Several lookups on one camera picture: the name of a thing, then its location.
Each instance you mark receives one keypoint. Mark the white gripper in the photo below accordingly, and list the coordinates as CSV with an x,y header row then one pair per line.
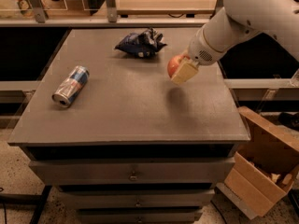
x,y
199,50

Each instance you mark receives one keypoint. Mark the red apple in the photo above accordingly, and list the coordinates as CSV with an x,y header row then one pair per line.
x,y
174,63

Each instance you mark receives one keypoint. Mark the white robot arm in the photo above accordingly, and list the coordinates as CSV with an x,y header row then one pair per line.
x,y
236,22

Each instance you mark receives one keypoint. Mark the crumpled blue chip bag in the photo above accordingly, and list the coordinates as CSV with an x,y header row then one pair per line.
x,y
143,45

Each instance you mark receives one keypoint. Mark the grey drawer cabinet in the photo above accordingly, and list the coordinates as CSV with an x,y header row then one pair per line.
x,y
129,117

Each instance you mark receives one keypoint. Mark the blue silver energy drink can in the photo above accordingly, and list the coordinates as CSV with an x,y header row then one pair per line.
x,y
69,89

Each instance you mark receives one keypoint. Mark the top drawer round knob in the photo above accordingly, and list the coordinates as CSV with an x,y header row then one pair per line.
x,y
133,176

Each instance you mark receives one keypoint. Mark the drawer round knob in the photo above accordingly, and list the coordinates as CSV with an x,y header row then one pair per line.
x,y
133,176
138,204

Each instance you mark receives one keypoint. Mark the open cardboard box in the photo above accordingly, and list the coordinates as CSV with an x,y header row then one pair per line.
x,y
265,167

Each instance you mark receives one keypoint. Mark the middle drawer round knob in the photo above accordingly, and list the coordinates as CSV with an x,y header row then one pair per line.
x,y
138,204

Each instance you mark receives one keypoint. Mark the grey metal shelf rail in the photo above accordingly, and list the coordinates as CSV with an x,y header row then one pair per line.
x,y
112,13

